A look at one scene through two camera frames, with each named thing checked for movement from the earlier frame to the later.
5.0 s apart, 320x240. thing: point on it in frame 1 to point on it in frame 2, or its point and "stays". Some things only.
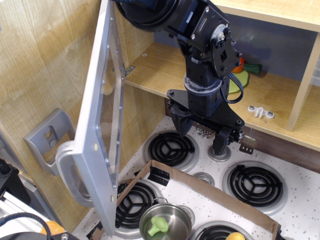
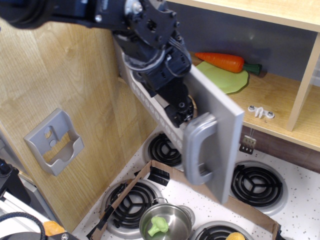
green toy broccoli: x=159 y=224 stays
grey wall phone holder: x=45 y=138 stays
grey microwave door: x=87 y=167 to x=211 y=137
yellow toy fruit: x=235 y=236 stays
